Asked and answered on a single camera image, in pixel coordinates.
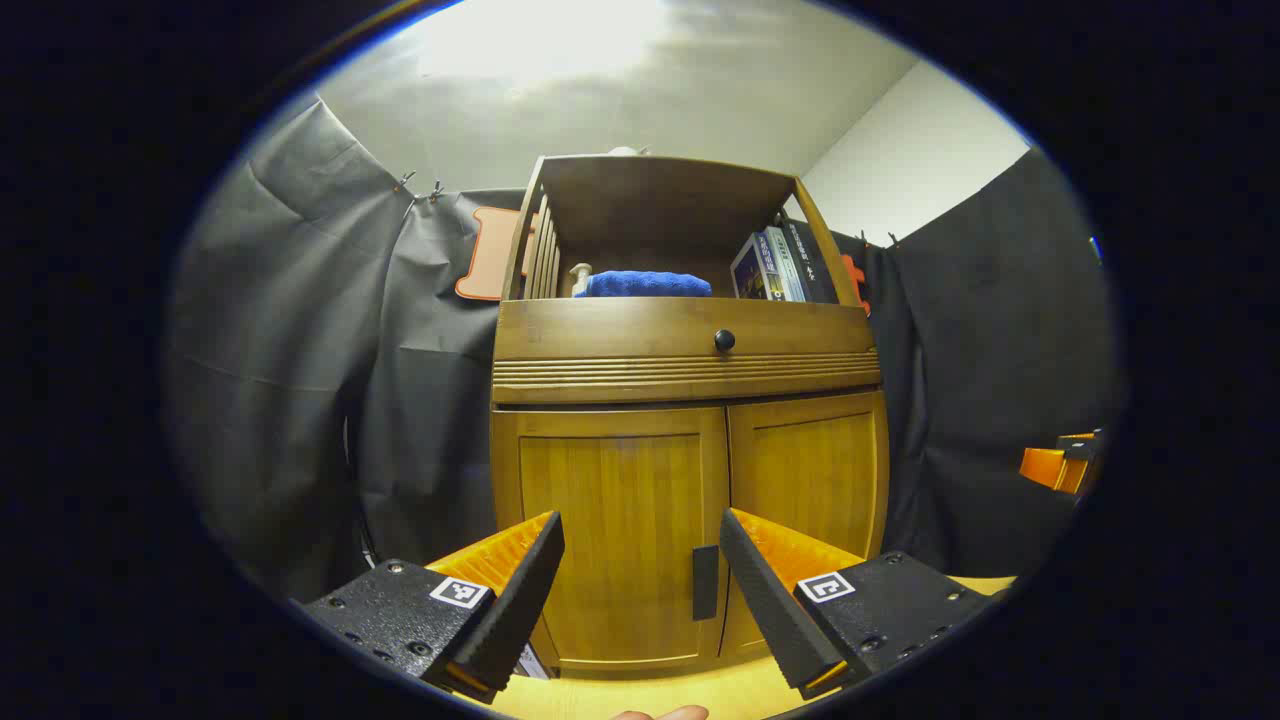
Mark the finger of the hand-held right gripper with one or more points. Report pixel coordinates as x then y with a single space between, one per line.
1045 465

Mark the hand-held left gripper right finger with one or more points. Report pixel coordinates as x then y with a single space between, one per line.
765 600

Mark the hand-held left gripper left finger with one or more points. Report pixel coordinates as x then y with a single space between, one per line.
520 600

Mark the wooden shoe cabinet door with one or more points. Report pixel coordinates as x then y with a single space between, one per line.
810 470
620 500

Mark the wooden shoe cabinet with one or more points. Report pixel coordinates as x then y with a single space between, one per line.
690 380

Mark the pale grey leaning book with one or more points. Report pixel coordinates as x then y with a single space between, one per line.
535 665

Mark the black drawer knob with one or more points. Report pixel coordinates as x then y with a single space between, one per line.
724 340

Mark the wooden drawer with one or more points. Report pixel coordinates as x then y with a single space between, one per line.
620 330

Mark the black spine book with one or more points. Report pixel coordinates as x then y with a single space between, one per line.
815 265

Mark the small white bottle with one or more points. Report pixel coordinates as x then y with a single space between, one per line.
580 285

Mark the blue cover book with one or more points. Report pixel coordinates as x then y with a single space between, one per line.
752 275

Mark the grey spine book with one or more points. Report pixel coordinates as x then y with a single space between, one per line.
786 265

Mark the black backdrop cloth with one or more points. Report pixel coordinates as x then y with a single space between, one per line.
300 350

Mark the blue towel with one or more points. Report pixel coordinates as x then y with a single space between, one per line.
650 284

